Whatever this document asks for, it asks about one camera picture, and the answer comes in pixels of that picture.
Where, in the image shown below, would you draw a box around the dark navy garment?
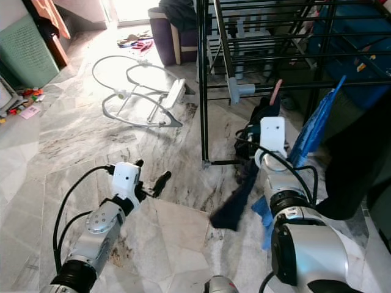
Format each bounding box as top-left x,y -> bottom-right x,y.
210,95 -> 282,231

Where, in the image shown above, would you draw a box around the blue plastic hanger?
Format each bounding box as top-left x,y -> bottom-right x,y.
330,74 -> 348,101

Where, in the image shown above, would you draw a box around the grey rack pole connector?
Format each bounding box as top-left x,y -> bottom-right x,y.
227,76 -> 256,104

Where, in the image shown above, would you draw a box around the blue shirt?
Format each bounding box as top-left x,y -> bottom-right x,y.
250,74 -> 347,251

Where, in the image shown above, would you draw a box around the black metal drying rack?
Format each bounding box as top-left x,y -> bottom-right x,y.
197,0 -> 391,168

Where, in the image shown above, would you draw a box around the dark hanging garment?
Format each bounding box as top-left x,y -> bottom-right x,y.
318,113 -> 391,220

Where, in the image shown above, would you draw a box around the pink slippers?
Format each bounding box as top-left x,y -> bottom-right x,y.
117,34 -> 155,52

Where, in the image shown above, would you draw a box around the silver right robot leg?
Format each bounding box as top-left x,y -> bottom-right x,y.
205,275 -> 242,293

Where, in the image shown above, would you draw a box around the pink card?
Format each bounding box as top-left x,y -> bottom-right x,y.
20,105 -> 40,120

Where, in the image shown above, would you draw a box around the white shelf trolley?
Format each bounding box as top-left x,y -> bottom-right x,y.
0,76 -> 16,114

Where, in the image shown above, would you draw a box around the purple armchair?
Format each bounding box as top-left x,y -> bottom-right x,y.
148,7 -> 199,67

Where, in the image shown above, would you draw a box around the small red toys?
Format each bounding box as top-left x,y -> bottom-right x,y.
12,87 -> 46,104

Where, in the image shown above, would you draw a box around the dark blue storage box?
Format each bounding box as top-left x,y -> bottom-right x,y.
309,0 -> 391,110

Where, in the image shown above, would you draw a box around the brown wooden cabinet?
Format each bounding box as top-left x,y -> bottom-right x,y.
31,0 -> 71,68

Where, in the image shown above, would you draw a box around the dark clothes pile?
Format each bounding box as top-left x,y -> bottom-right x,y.
159,0 -> 199,32

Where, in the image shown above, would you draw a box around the green plastic laundry basket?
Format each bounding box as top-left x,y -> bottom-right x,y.
0,15 -> 60,89

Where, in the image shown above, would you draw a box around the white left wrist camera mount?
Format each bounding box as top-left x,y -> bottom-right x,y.
111,162 -> 142,211

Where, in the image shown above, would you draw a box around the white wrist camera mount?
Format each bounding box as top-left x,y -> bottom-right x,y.
111,162 -> 142,211
260,116 -> 287,158

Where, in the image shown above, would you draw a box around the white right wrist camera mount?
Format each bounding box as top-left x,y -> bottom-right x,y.
260,116 -> 287,158

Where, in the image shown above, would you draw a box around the white wire bouncer frame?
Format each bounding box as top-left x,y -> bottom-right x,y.
92,55 -> 187,129

